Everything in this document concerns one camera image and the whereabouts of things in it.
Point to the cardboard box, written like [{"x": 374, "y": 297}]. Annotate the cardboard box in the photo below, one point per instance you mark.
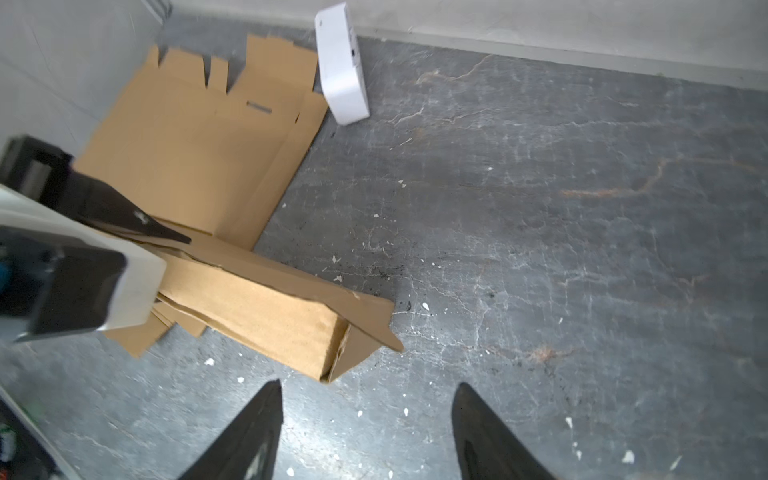
[{"x": 316, "y": 327}]

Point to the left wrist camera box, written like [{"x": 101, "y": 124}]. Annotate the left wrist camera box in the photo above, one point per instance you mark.
[{"x": 60, "y": 277}]

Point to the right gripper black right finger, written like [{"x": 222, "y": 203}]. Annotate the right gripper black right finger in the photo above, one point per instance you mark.
[{"x": 486, "y": 448}]

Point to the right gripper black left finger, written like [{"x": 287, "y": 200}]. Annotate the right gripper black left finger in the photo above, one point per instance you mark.
[{"x": 247, "y": 448}]

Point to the white digital clock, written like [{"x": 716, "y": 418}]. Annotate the white digital clock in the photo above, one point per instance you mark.
[{"x": 341, "y": 73}]

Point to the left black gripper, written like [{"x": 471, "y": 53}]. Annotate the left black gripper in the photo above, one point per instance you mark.
[{"x": 42, "y": 172}]

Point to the lower flat cardboard sheet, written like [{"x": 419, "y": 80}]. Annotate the lower flat cardboard sheet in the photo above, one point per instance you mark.
[{"x": 188, "y": 144}]

